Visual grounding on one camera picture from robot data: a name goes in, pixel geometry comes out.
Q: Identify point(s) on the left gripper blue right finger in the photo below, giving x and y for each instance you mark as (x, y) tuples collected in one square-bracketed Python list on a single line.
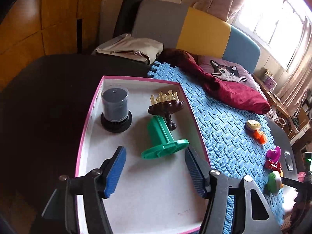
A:
[(199, 170)]

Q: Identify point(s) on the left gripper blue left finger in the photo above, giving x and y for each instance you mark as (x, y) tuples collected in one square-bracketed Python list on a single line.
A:
[(113, 171)]

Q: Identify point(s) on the green plastic stand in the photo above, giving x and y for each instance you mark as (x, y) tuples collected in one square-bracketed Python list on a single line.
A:
[(163, 143)]

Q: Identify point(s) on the white green plastic device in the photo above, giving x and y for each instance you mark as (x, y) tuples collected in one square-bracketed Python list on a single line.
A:
[(274, 183)]

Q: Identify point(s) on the red metal cylinder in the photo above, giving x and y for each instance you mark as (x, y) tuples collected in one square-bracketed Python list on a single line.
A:
[(270, 165)]

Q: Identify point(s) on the yellow oval embossed soap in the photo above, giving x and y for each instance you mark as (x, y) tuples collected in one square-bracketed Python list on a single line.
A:
[(252, 125)]

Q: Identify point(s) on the purple plastic cup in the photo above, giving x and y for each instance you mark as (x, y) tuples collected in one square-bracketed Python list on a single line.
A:
[(274, 154)]

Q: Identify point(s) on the orange cube block piece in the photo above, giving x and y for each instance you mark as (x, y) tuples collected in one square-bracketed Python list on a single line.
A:
[(260, 137)]

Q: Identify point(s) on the dark brown flower massager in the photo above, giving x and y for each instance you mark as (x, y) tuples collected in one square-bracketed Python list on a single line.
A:
[(165, 105)]

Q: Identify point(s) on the black disc spindle case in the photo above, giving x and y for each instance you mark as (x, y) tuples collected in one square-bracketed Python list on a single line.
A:
[(116, 116)]

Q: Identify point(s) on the blue foam puzzle mat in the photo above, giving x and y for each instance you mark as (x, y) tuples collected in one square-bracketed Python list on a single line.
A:
[(230, 149)]

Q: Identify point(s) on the black computer mouse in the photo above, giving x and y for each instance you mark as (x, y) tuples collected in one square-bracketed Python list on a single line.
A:
[(288, 161)]

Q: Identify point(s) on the maroon red blanket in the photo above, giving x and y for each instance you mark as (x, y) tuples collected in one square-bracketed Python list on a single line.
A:
[(233, 94)]

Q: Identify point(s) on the cat face pillow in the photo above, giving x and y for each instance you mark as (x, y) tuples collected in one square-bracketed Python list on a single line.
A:
[(226, 71)]

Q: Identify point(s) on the wooden side shelf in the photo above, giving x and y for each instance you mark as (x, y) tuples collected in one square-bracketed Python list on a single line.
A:
[(275, 101)]

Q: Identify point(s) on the purple box on shelf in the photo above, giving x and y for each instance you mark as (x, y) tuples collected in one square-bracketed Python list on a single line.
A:
[(268, 80)]

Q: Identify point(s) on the beige folded cloth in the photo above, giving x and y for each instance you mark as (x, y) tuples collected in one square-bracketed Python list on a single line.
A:
[(126, 46)]

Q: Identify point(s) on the grey yellow blue headboard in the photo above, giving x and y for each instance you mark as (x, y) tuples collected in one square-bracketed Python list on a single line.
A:
[(186, 28)]

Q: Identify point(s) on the wooden wardrobe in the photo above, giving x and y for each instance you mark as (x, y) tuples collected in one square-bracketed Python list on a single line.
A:
[(35, 28)]

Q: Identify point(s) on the black rolled mat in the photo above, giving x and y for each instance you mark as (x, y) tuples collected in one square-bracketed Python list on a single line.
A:
[(126, 17)]

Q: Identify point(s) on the pink curtain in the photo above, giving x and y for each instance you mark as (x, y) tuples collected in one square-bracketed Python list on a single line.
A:
[(282, 28)]

